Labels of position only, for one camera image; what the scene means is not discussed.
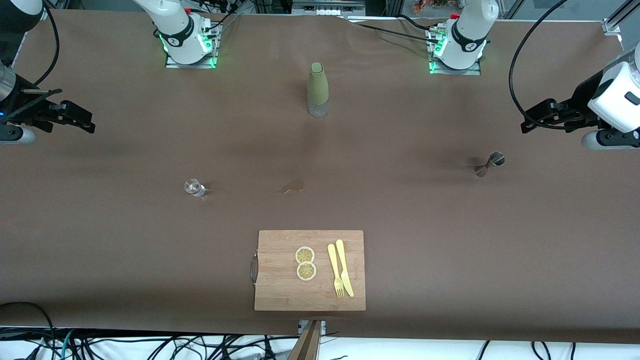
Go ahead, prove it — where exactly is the steel double jigger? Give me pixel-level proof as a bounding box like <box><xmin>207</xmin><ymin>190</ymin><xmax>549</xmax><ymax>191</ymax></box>
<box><xmin>474</xmin><ymin>152</ymin><xmax>506</xmax><ymax>178</ymax></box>

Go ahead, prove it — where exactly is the brown table cover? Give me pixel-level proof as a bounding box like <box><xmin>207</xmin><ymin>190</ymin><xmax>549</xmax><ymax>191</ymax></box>
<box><xmin>0</xmin><ymin>9</ymin><xmax>640</xmax><ymax>346</ymax></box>

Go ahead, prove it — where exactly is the olive green bottle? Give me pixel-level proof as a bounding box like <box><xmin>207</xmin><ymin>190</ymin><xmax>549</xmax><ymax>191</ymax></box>
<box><xmin>307</xmin><ymin>61</ymin><xmax>330</xmax><ymax>118</ymax></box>

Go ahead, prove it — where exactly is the grey power strip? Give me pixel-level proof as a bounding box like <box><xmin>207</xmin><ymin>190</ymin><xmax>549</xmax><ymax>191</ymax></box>
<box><xmin>292</xmin><ymin>0</ymin><xmax>366</xmax><ymax>16</ymax></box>

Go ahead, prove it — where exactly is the yellow plastic knife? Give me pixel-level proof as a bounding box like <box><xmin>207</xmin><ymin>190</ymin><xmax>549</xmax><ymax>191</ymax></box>
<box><xmin>335</xmin><ymin>239</ymin><xmax>355</xmax><ymax>298</ymax></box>

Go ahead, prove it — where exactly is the yellow plastic fork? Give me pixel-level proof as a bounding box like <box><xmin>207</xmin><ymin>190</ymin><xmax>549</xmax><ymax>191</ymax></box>
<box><xmin>327</xmin><ymin>243</ymin><xmax>346</xmax><ymax>298</ymax></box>

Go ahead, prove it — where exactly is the wooden cutting board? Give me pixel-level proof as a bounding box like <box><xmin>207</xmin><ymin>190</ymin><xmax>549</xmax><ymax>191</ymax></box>
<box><xmin>250</xmin><ymin>229</ymin><xmax>367</xmax><ymax>312</ymax></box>

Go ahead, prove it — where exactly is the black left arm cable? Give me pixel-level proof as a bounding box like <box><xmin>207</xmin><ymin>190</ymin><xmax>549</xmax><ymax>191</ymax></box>
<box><xmin>508</xmin><ymin>0</ymin><xmax>601</xmax><ymax>132</ymax></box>

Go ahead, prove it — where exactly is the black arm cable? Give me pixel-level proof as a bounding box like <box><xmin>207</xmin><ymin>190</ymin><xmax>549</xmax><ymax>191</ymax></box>
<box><xmin>32</xmin><ymin>0</ymin><xmax>61</xmax><ymax>87</ymax></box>
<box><xmin>508</xmin><ymin>0</ymin><xmax>601</xmax><ymax>132</ymax></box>

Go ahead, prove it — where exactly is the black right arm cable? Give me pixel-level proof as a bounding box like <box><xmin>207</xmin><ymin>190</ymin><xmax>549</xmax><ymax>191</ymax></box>
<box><xmin>32</xmin><ymin>0</ymin><xmax>61</xmax><ymax>87</ymax></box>

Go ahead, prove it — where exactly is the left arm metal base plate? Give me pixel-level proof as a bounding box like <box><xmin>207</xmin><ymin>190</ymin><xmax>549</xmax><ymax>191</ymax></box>
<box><xmin>428</xmin><ymin>27</ymin><xmax>482</xmax><ymax>76</ymax></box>

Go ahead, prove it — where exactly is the aluminium frame profile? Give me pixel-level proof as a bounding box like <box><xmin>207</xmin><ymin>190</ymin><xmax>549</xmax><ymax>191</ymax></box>
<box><xmin>602</xmin><ymin>0</ymin><xmax>640</xmax><ymax>36</ymax></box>

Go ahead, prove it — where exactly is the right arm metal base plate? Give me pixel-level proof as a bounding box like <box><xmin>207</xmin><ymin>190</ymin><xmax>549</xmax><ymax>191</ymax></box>
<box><xmin>164</xmin><ymin>22</ymin><xmax>219</xmax><ymax>69</ymax></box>

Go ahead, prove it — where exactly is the black cable on table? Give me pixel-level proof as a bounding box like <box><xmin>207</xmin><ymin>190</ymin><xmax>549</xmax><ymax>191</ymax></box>
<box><xmin>345</xmin><ymin>15</ymin><xmax>443</xmax><ymax>46</ymax></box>

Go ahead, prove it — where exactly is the black floor cable loop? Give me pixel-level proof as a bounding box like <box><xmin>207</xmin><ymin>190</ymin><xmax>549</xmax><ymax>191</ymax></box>
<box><xmin>0</xmin><ymin>301</ymin><xmax>57</xmax><ymax>360</ymax></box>

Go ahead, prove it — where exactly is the teal floor cable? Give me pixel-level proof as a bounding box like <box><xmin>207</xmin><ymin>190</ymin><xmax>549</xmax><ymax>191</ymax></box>
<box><xmin>50</xmin><ymin>330</ymin><xmax>76</xmax><ymax>360</ymax></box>

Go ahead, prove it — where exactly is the metal table bracket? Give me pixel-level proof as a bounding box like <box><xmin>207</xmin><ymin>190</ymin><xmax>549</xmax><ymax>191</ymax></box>
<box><xmin>298</xmin><ymin>320</ymin><xmax>327</xmax><ymax>337</ymax></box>

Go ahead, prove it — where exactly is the wooden post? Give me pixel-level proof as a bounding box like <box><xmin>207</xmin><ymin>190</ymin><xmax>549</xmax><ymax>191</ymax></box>
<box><xmin>287</xmin><ymin>320</ymin><xmax>323</xmax><ymax>360</ymax></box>

